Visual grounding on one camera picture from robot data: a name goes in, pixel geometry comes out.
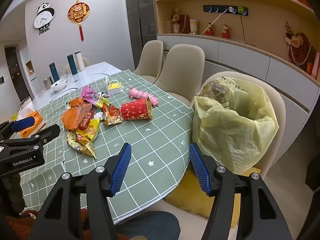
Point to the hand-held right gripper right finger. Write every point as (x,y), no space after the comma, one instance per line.
(198,167)

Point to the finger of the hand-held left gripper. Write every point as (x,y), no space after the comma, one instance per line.
(47,132)
(22,123)

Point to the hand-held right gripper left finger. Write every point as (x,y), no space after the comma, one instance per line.
(122,167)

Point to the orange plastic wrapper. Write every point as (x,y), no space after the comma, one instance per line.
(72,118)

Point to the yellow plastic bag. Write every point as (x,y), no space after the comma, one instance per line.
(225,135)

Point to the gold red foil wrapper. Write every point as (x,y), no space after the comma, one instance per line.
(112,113)

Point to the pink and yellow snack packet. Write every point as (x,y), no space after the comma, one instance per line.
(88,93)

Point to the red paper cup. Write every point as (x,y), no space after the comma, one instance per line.
(135,110)

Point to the person's left hand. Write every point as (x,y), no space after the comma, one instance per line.
(16,190)

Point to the yellow seat cushion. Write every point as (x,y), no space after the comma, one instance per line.
(182,197)

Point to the green checked tablecloth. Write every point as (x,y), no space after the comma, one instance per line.
(150,140)

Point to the small grey cup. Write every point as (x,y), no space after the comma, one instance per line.
(47,83)

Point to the white bowl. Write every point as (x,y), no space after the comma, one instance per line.
(59,85)

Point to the dark brown door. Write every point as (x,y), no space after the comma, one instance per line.
(15,75)

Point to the teal bottle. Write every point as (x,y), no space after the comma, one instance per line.
(54,72)
(72,65)

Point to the person's blue jeans leg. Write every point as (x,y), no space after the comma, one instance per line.
(150,226)

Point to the person's brown fuzzy clothing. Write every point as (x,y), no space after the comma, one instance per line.
(25,226)

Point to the pink pig toy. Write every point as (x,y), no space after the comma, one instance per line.
(142,95)

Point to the white bottle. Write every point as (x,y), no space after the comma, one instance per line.
(80,61)

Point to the small white yellow box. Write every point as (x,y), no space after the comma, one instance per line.
(113,87)

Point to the white sideboard cabinet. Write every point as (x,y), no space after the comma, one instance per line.
(240,57)

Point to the red round knot ornament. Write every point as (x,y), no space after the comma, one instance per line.
(78,12)

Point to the red seated figurine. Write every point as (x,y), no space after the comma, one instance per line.
(209,30)
(225,32)

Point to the white lidded cup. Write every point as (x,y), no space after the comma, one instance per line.
(193,27)

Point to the small clear jar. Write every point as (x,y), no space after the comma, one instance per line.
(169,27)

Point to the dark red flower bag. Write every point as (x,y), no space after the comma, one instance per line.
(183,23)

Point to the red envelope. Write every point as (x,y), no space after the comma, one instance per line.
(310,68)

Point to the brown flower bag with pearls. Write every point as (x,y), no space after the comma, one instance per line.
(301,50)

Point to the pink box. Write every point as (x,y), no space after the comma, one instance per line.
(316,65)

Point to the black power strip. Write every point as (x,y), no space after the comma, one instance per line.
(215,9)

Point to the white charger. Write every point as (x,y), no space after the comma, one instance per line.
(232,10)

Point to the green charger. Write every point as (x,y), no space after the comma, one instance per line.
(241,10)

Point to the wall light switch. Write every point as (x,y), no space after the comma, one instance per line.
(2,80)

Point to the panda wall clock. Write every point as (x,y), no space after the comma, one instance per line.
(44,17)

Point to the beige wall shelf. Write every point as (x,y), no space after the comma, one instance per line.
(262,22)

